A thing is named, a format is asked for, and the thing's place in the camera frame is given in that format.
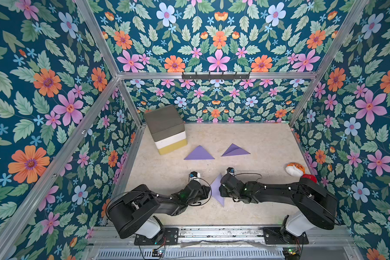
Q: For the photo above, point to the pale purple paper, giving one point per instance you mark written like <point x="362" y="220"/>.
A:
<point x="215" y="192"/>

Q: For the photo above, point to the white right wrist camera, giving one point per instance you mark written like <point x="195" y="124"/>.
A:
<point x="230" y="171"/>

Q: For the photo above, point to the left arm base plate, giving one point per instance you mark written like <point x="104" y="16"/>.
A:
<point x="167" y="236"/>

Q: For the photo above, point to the purple square paper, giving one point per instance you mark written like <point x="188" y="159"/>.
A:
<point x="199" y="153"/>
<point x="234" y="150"/>

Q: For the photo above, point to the black hook rail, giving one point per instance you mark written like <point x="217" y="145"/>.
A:
<point x="215" y="76"/>

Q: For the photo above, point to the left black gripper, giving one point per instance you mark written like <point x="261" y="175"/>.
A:
<point x="203" y="195"/>

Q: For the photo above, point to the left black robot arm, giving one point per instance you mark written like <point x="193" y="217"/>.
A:
<point x="134" y="208"/>

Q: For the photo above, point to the grey white yellow block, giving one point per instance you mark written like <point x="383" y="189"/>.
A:
<point x="166" y="128"/>

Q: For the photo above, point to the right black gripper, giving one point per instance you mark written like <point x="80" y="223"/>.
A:
<point x="226" y="185"/>

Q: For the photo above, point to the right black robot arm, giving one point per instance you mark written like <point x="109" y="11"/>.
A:
<point x="317" y="206"/>

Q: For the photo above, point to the orange white plush toy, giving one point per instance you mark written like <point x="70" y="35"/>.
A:
<point x="295" y="169"/>

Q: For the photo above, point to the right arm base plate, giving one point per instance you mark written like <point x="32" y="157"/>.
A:
<point x="278" y="235"/>

